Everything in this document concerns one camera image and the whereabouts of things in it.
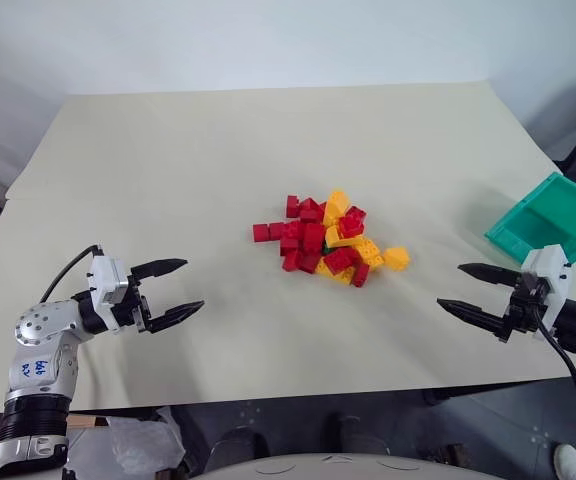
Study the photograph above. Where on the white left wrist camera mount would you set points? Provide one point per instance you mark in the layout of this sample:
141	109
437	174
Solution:
105	280

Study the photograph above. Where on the red sloped building block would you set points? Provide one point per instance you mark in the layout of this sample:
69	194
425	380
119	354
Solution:
311	209

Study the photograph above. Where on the red plastic building brick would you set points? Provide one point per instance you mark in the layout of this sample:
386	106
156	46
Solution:
340	260
353	221

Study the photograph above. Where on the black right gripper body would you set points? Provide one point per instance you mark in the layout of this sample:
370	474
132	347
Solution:
525	305

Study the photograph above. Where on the yellow sloped building block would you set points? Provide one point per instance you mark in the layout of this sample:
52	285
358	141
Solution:
337	205

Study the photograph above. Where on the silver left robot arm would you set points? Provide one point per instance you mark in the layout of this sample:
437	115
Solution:
43	325

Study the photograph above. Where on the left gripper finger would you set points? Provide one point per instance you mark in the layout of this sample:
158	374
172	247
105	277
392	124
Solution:
160	266
175	315

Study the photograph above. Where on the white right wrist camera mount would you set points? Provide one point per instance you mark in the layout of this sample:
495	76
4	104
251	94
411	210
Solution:
550	265

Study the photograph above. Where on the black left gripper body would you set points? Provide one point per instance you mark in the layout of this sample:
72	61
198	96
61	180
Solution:
130	312

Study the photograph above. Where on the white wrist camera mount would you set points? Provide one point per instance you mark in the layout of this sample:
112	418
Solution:
550	265
105	280

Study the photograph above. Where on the clear plastic bag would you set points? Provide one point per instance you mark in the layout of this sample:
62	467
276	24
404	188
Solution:
143	445

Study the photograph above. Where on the white shoe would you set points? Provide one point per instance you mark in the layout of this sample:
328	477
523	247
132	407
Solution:
573	462

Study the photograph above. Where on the green plastic building brick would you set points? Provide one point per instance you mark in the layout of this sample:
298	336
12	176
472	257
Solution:
327	249

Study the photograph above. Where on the wooden strip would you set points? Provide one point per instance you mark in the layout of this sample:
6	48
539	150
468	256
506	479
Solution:
88	421

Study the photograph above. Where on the teal plastic bin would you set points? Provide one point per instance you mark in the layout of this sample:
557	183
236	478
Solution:
543	215

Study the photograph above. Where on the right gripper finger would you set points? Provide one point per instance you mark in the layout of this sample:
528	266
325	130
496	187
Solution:
490	274
475	315

